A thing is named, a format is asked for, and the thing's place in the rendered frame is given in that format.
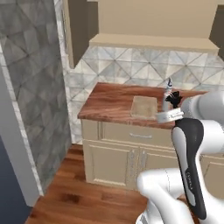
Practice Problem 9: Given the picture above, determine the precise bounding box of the silver cupboard door handle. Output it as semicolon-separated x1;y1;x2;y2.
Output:
140;150;148;176
129;149;137;177

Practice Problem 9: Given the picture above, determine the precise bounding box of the open beige wall cabinet door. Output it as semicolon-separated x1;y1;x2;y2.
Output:
62;0;89;70

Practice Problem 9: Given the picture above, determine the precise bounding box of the silver drawer handle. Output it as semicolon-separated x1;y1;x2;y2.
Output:
129;132;153;140

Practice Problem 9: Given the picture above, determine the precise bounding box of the beige drawer front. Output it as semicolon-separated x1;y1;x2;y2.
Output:
100;122;176;148

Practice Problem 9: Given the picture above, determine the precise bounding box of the beige wall cabinet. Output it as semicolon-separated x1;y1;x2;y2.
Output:
88;0;221;56

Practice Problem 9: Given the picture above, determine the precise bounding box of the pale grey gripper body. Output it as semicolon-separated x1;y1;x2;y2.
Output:
156;107;185;124

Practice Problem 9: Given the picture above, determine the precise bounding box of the beige cupboard door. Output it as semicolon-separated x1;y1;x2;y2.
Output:
82;139;139;189
137;145;179;191
200;156;224;200

